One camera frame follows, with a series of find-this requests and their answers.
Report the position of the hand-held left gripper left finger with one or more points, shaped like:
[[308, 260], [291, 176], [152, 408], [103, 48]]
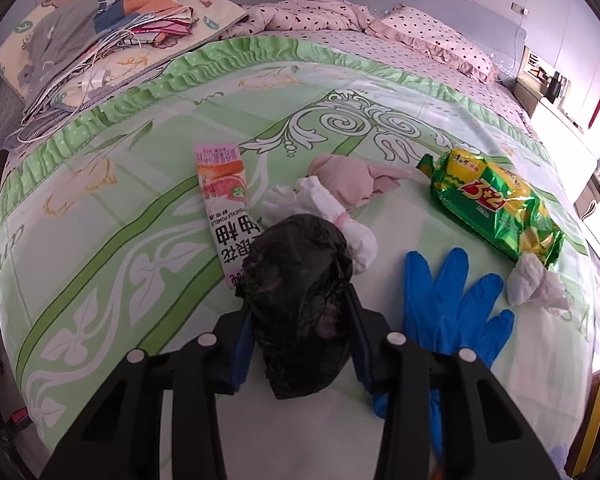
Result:
[[240, 355]]

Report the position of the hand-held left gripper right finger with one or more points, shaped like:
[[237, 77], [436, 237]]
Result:
[[362, 360]]

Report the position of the black plastic bag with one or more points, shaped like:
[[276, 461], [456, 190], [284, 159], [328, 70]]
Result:
[[300, 285]]

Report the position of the blue rubber glove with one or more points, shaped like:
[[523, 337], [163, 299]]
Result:
[[450, 300]]

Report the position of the small white tissue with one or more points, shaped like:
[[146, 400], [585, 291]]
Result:
[[280, 205]]

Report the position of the large white tissue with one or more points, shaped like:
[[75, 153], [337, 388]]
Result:
[[330, 205]]

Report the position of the pink drink carton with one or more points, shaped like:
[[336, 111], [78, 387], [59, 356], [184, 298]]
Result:
[[225, 195]]

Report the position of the green yellow snack packet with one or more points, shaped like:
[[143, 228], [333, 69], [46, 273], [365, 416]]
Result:
[[485, 200]]

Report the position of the green patterned blanket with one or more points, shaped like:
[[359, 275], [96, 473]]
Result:
[[130, 210]]

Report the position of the white nightstand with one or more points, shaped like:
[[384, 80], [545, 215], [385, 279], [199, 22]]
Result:
[[560, 130]]

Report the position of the white charger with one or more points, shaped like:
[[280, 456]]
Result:
[[95, 80]]

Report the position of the polka dot bed sheet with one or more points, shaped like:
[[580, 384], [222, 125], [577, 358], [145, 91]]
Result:
[[340, 47]]

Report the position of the polka dot pillow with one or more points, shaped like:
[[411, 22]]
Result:
[[430, 35]]

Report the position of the pink striped cloth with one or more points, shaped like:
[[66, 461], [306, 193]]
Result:
[[165, 27]]

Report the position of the pink polka dot quilt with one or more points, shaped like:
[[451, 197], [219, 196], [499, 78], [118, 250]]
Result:
[[310, 15]]

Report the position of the grey garment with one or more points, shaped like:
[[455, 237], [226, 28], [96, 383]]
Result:
[[65, 35]]

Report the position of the orange and blue clothing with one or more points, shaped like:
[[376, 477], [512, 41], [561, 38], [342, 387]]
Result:
[[130, 0]]

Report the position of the wall socket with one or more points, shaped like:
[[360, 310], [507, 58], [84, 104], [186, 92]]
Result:
[[519, 8]]

